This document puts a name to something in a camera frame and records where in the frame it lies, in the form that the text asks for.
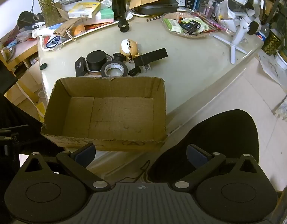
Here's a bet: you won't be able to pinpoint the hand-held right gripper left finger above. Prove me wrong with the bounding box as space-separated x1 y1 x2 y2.
19 143 111 192

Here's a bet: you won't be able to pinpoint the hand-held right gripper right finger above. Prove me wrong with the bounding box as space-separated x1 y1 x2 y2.
173 143 265 192

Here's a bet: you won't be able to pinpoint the brown cardboard box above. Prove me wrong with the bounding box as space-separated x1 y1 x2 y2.
40 77 168 152

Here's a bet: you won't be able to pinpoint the small black box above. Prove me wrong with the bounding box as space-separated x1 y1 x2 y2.
75 56 88 77

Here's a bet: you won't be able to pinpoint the black short cylinder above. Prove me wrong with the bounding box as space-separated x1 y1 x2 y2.
86 50 107 72

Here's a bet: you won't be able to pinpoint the small black cap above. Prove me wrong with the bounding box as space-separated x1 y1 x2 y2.
128 66 141 77

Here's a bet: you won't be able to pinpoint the small black eyepiece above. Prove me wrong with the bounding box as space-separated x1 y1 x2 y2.
113 52 126 63

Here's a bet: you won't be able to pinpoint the black power adapter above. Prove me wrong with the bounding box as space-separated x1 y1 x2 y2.
133 48 168 71

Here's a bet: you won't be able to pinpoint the brown bear toy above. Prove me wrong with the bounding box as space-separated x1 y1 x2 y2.
120 39 141 62

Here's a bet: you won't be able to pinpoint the black lens cylinder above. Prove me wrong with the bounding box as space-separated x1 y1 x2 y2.
118 19 130 32

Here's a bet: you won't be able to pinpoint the black chair seat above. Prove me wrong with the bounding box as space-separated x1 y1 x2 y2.
147 109 260 185

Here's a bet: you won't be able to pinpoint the dark cloth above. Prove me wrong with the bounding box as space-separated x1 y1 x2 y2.
0 60 18 95

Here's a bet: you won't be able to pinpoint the wooden side shelf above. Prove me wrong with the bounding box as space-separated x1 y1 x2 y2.
0 36 49 122

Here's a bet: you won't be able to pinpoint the cream fringed blanket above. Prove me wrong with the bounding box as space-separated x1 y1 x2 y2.
272 93 287 122

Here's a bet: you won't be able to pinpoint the blue and white pouch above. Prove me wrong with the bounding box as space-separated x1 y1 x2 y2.
44 35 62 50

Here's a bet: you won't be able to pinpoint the white paper sheets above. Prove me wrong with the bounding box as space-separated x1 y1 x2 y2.
257 51 287 88

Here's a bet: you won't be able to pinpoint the glass snack dish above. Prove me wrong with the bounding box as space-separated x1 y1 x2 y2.
161 12 223 39

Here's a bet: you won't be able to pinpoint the white and blue tube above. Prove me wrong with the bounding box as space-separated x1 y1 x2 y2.
31 26 58 38

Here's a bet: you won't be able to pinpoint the orange packet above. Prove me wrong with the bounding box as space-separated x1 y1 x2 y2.
71 24 86 36

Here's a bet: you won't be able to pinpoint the black sachet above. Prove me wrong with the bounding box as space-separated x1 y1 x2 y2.
180 20 203 35

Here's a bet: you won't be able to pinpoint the long red packet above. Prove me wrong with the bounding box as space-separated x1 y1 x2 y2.
84 22 111 29

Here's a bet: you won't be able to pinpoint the brown cloth pouch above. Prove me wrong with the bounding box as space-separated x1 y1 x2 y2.
53 18 85 38

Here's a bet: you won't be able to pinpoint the potted plant white pot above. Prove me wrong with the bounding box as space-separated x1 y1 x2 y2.
275 44 287 71

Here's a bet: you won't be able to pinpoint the white gimbal tripod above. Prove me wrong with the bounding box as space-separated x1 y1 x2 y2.
213 0 262 65

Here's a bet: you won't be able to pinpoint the green wipe packet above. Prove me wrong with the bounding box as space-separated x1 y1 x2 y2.
164 19 182 32

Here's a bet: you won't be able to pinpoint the pink striped stick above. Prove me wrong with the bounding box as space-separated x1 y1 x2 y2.
204 18 231 32

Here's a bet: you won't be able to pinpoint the yellow patterned cup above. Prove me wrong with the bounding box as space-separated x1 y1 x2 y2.
262 31 283 57

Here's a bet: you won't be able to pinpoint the cola bottle blue label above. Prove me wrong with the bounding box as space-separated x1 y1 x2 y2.
256 23 271 41

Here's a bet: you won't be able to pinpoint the green and white box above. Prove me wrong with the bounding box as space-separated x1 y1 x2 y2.
96 8 115 20

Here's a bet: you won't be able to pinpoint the tall glass vase dried flowers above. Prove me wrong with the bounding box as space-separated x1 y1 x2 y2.
31 0 67 27

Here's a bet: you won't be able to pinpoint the white plastic tray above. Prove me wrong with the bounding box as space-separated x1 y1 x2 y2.
32 10 134 52

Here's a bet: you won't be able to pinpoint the pink bottle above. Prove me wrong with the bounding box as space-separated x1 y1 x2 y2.
202 1 214 17

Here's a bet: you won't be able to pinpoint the white plastic bag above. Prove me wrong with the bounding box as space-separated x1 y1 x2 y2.
217 0 240 27

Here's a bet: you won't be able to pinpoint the yellow medicine box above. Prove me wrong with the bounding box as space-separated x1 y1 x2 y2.
68 1 101 18

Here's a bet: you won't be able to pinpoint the white plate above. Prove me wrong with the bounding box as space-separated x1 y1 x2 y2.
132 11 155 17

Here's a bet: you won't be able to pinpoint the black round pan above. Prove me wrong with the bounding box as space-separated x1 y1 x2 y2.
134 0 179 15

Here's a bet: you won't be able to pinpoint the blue carton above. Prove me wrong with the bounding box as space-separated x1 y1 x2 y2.
194 0 209 12

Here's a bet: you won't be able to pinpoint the black thermos bottle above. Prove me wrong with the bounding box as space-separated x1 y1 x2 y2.
111 0 128 21

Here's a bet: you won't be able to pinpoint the black camera device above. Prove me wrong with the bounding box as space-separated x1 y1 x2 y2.
17 11 45 28

